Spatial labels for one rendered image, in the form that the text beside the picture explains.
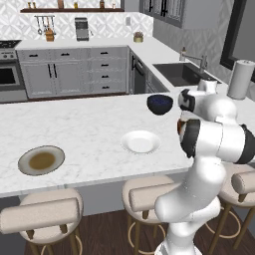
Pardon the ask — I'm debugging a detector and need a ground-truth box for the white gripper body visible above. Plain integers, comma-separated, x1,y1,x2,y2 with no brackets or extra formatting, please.
198,79,219,95

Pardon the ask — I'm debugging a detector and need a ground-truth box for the brown chicken drumstick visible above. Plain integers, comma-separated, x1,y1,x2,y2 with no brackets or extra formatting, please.
176,112,187,135

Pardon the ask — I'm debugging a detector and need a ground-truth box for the dark blue bowl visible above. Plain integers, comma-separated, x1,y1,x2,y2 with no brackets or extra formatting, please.
146,94,174,117

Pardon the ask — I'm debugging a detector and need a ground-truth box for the silver tap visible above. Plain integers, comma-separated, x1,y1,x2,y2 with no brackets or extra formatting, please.
179,46,209,75

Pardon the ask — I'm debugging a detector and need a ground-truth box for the dark sink basin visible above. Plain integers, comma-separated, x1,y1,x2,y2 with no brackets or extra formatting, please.
151,62,222,89

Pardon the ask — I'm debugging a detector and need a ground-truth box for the white paper towel roll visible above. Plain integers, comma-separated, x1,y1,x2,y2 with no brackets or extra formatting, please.
227,59,255,101

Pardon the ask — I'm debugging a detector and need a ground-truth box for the grey cupboard under sink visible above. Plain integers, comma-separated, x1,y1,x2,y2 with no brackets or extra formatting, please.
145,71,171,95

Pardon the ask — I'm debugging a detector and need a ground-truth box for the black framed window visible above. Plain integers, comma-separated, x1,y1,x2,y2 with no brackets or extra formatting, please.
219,0,255,84

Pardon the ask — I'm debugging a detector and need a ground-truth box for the black dishwasher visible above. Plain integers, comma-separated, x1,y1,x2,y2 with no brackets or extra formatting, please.
128,50,147,96

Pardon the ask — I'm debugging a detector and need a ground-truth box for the small potted plant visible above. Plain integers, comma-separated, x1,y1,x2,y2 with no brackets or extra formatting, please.
132,31,145,44

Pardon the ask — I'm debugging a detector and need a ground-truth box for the white plate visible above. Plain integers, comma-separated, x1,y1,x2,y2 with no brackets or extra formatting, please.
120,129,162,155

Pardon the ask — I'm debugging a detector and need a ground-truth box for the beige round bar stool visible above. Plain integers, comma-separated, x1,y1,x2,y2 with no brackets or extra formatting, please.
204,161,255,255
121,174,181,255
0,187,85,255

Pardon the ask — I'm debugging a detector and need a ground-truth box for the grey base cupboard run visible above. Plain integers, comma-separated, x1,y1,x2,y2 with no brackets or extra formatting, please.
16,46,130,101

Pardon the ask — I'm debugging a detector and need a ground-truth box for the silver coffee machine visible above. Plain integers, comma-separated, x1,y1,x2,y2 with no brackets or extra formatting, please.
74,17,94,42

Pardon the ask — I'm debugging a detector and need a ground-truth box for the brown knife block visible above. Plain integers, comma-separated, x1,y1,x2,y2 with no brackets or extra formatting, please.
45,29,56,43

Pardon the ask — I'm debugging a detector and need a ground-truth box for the grey plate with brown centre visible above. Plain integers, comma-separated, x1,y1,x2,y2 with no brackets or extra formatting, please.
17,144,67,177

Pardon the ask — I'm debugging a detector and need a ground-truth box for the steel oven with hob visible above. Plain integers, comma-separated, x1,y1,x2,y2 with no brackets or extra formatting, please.
0,39,29,104

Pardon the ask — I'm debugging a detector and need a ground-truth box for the grey wall cupboard run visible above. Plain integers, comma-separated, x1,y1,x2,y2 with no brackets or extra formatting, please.
138,0,187,30

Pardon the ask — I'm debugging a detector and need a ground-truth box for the dark wooden wall shelf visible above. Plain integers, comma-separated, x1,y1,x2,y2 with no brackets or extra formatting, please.
19,7,126,14

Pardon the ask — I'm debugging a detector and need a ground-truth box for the rail with hanging tools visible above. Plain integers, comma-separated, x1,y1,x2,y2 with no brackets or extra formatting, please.
33,14,57,36

